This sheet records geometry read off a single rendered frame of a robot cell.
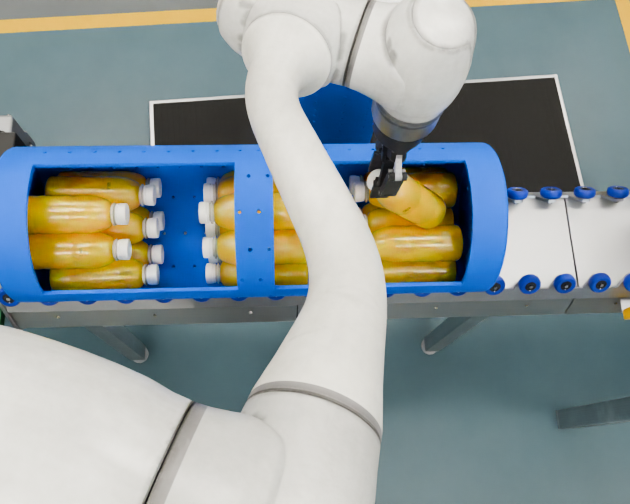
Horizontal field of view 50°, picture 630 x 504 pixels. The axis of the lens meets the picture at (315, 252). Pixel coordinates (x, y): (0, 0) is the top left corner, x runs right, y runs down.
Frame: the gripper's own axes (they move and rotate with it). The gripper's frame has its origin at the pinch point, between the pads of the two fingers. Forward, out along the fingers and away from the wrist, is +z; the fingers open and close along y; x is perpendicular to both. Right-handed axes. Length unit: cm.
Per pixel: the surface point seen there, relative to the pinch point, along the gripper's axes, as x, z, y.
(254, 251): 20.7, 9.8, -9.5
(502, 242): -22.0, 9.3, -8.9
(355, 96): -5, 59, 48
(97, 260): 49, 18, -8
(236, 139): 29, 116, 63
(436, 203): -11.6, 11.3, -0.8
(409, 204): -5.6, 6.1, -2.9
